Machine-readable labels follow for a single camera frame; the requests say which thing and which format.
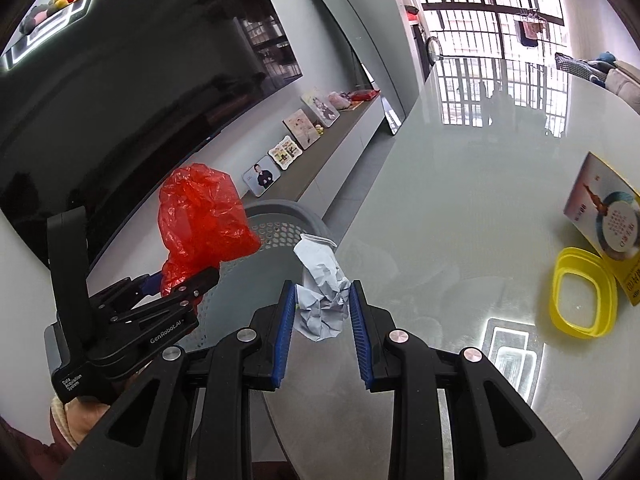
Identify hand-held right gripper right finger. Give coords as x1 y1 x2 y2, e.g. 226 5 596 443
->
348 279 583 480

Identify tall standing mirror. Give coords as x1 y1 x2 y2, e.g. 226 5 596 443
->
305 0 407 136

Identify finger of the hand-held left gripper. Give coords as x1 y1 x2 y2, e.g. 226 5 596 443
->
105 267 221 321
92 272 163 311

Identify scalloped white photo frame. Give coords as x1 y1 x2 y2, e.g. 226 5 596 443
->
268 135 304 169

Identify dark plush toy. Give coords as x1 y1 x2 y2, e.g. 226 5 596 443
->
20 2 56 31

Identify grey perforated plastic basket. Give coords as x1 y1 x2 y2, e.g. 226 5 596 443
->
177 200 338 356

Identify large black television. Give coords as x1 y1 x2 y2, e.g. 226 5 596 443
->
0 0 304 268

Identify square photo frame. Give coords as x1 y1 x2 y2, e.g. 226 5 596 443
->
283 108 318 150

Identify long grey tv cabinet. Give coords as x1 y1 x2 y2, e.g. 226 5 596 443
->
272 92 386 221

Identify portrait photo frame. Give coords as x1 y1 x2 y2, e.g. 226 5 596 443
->
242 156 278 197

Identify red plastic bag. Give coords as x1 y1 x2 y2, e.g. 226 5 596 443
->
158 162 262 298

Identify checkered cloth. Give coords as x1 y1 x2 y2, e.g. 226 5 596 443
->
555 51 608 86

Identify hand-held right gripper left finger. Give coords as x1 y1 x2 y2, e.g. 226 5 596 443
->
60 279 298 480

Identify beige sofa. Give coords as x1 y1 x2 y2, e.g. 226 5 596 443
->
605 60 640 101

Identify yellow printed cardboard box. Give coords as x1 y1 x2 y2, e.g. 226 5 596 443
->
564 151 640 307

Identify black window grille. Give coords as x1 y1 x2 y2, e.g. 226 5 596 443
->
395 0 566 61

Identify person's left forearm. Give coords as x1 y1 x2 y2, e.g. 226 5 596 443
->
0 394 108 480

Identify lit wall shelf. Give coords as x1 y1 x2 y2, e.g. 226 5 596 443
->
2 0 96 71

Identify hanging clothes on hanger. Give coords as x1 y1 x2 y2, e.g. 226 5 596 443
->
517 10 548 48

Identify white paper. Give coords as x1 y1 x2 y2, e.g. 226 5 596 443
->
292 234 351 343

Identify yellow oval plastic ring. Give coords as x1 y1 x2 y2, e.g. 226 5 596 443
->
549 246 620 339

